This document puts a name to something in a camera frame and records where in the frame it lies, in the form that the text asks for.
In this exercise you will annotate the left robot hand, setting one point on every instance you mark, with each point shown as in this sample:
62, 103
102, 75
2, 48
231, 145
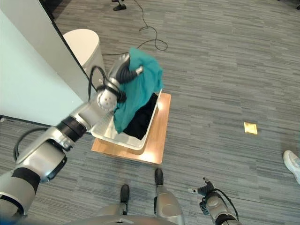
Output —
122, 72

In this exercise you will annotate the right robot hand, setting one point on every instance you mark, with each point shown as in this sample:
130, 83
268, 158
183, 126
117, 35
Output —
206, 187

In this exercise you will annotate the teal cloth garment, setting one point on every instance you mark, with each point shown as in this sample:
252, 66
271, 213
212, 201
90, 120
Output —
138, 91

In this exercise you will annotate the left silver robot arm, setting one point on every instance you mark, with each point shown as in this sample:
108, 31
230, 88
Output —
58, 136

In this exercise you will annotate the white plastic laundry basket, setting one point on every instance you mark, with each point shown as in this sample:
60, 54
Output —
126, 138

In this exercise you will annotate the white round bin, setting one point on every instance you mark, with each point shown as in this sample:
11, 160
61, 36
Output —
86, 50

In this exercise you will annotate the black cloth garment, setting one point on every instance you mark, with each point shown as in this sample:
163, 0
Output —
141, 119

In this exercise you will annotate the black stand foot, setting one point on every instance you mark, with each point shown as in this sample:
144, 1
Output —
119, 7

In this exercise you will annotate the low wooden table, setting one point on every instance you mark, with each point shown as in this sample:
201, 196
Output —
154, 136

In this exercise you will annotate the robot left leg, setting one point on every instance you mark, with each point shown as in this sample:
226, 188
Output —
123, 199

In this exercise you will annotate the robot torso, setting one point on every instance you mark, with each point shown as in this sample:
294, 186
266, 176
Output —
126, 220

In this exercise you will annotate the person's white shoe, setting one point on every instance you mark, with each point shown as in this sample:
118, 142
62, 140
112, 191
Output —
292, 164

